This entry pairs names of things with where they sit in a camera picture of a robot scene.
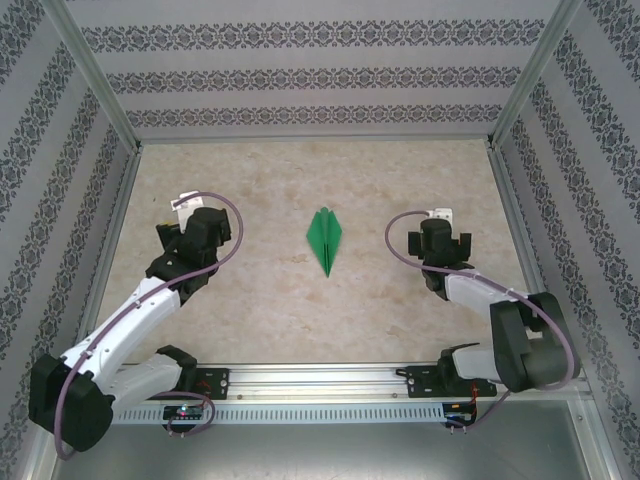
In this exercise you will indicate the green paper sheet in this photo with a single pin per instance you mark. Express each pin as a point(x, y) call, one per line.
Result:
point(326, 237)

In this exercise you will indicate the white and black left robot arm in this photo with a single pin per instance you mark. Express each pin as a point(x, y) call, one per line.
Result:
point(130, 315)

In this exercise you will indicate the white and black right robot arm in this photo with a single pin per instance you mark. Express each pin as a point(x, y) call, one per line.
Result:
point(470, 290)

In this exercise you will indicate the grey metal sheet panel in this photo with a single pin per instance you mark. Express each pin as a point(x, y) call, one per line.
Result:
point(320, 455)

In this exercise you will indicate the aluminium side rail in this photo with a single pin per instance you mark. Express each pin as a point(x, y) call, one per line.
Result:
point(520, 235)
point(112, 235)

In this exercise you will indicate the aluminium back rail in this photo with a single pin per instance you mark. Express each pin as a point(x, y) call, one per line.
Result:
point(315, 138)

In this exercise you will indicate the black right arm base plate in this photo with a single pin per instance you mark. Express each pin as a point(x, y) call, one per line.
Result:
point(417, 382)

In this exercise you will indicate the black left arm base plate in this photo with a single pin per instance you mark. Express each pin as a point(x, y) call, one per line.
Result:
point(220, 382)

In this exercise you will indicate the aluminium mounting rail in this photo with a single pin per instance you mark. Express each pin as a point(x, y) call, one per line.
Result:
point(320, 380)

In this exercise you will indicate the aluminium frame post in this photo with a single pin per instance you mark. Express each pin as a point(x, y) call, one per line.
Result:
point(95, 75)
point(535, 75)

